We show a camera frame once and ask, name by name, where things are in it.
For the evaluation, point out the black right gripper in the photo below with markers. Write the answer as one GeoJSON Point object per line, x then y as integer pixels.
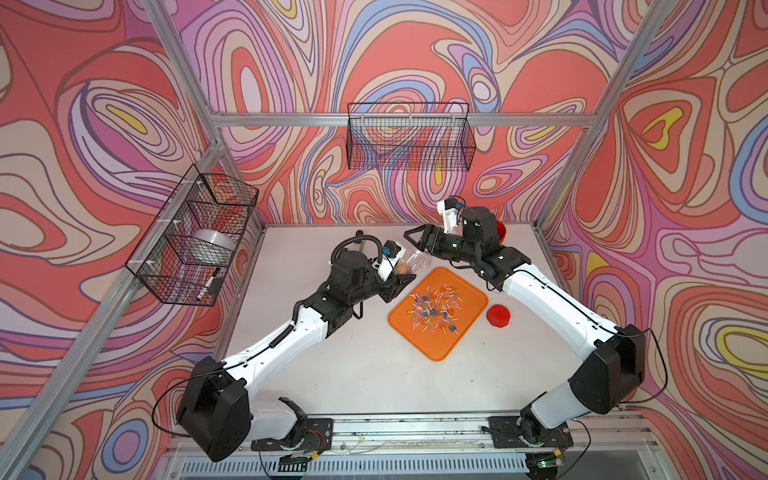
{"type": "Point", "coordinates": [428, 232]}

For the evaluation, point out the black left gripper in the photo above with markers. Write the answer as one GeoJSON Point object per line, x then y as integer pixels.
{"type": "Point", "coordinates": [392, 290]}

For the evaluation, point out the white lid jar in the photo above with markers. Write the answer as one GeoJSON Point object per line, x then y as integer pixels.
{"type": "Point", "coordinates": [411, 262]}

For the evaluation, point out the candies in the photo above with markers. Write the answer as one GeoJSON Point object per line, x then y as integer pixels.
{"type": "Point", "coordinates": [435, 310]}

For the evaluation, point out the red jar lid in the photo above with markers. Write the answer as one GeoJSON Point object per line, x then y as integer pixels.
{"type": "Point", "coordinates": [498, 316]}

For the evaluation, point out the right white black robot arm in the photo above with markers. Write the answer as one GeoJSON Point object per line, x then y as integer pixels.
{"type": "Point", "coordinates": [613, 357]}

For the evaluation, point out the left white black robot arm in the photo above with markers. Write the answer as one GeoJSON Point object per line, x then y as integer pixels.
{"type": "Point", "coordinates": [219, 409]}

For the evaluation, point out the orange plastic tray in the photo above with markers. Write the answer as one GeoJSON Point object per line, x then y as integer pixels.
{"type": "Point", "coordinates": [438, 346]}

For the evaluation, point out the red cup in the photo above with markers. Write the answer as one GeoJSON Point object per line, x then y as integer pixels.
{"type": "Point", "coordinates": [501, 231]}

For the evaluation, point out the white roll in basket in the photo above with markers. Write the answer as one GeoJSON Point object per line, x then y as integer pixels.
{"type": "Point", "coordinates": [210, 248]}

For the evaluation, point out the black marker in basket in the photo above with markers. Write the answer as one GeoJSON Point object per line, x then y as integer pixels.
{"type": "Point", "coordinates": [207, 286]}

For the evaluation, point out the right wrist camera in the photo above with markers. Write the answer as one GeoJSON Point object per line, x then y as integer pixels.
{"type": "Point", "coordinates": [450, 211]}

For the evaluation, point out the back black wire basket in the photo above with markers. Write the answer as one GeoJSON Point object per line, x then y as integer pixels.
{"type": "Point", "coordinates": [410, 136]}

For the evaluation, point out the black wire basket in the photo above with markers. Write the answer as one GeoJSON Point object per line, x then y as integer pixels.
{"type": "Point", "coordinates": [201, 226]}
{"type": "Point", "coordinates": [410, 136]}

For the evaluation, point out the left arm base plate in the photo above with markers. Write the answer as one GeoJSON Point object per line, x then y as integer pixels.
{"type": "Point", "coordinates": [313, 435]}

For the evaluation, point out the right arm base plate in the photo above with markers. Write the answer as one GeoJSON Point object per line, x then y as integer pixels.
{"type": "Point", "coordinates": [524, 432]}

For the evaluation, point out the left black wire basket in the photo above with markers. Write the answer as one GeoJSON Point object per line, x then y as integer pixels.
{"type": "Point", "coordinates": [201, 226]}

